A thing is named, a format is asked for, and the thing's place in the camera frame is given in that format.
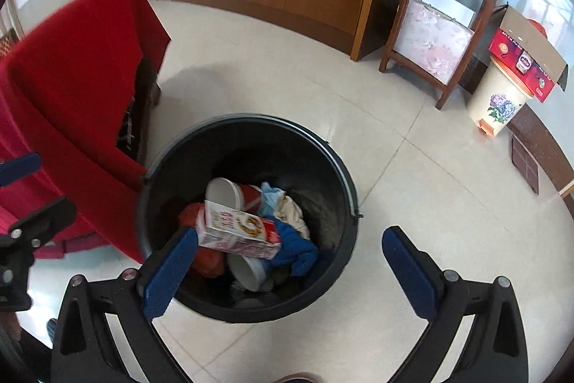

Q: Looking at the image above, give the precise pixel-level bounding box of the red tablecloth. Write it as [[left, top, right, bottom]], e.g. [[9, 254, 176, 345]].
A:
[[0, 0, 172, 265]]

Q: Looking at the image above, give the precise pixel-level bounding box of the red white carton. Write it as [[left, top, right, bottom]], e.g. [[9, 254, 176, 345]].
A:
[[196, 200, 283, 262]]

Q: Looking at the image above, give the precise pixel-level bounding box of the light blue cloth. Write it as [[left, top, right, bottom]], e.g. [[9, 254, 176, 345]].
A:
[[260, 182, 288, 215]]

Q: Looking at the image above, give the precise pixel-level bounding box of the red cardboard box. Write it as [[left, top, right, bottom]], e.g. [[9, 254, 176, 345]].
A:
[[488, 5, 569, 103]]

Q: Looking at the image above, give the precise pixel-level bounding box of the red cloth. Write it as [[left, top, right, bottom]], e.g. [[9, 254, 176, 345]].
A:
[[177, 204, 225, 280]]

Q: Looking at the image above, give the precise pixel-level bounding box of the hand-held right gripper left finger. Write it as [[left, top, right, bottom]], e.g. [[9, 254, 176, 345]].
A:
[[50, 226, 199, 383]]

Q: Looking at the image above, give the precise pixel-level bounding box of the white blue paper cup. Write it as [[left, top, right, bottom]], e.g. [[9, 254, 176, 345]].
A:
[[226, 253, 270, 293]]

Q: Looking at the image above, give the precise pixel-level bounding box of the cream floral pedal bin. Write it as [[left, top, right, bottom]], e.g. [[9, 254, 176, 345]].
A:
[[466, 55, 534, 138]]

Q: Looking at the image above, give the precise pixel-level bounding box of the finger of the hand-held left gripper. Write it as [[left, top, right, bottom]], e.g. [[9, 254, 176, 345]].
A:
[[0, 197, 77, 263], [0, 153, 42, 187]]

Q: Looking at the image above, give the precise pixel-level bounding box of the black plastic bucket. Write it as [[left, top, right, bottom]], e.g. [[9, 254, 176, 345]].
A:
[[137, 113, 363, 324]]

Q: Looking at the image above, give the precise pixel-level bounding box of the red white cup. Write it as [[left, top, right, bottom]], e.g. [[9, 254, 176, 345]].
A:
[[205, 177, 263, 215]]

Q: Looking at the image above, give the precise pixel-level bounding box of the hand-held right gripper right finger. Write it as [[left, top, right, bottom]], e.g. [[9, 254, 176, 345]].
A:
[[381, 225, 530, 383]]

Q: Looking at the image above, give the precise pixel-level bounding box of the orange plastic item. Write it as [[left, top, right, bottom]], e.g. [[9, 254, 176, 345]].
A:
[[526, 19, 549, 39]]

